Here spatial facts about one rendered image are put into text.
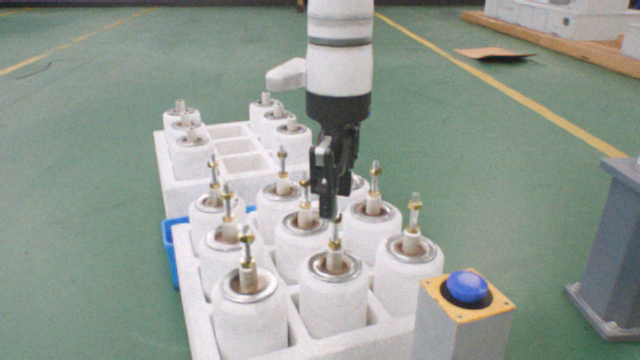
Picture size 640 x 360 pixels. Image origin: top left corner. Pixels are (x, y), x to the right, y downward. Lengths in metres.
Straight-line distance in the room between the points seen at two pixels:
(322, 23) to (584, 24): 3.58
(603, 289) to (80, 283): 1.04
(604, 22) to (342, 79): 3.65
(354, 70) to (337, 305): 0.30
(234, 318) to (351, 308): 0.15
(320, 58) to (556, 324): 0.73
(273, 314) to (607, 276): 0.65
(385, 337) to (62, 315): 0.65
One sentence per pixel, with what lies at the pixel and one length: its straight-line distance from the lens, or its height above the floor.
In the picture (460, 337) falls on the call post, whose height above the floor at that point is 0.29.
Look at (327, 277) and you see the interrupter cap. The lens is 0.63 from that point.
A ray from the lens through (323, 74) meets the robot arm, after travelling 0.51.
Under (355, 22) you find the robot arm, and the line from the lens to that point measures 0.51.
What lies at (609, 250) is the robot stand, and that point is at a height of 0.15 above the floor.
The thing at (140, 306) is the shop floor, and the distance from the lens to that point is 1.03.
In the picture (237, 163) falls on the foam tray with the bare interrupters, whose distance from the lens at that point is 1.20.
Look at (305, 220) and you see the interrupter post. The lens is 0.73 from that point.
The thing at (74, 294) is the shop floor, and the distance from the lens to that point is 1.12.
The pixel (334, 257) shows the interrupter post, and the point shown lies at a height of 0.27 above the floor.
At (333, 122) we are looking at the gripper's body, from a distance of 0.52.
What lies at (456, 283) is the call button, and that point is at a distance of 0.52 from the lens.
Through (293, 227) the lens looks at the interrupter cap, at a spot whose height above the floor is 0.25.
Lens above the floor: 0.63
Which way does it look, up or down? 25 degrees down
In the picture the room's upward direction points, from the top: straight up
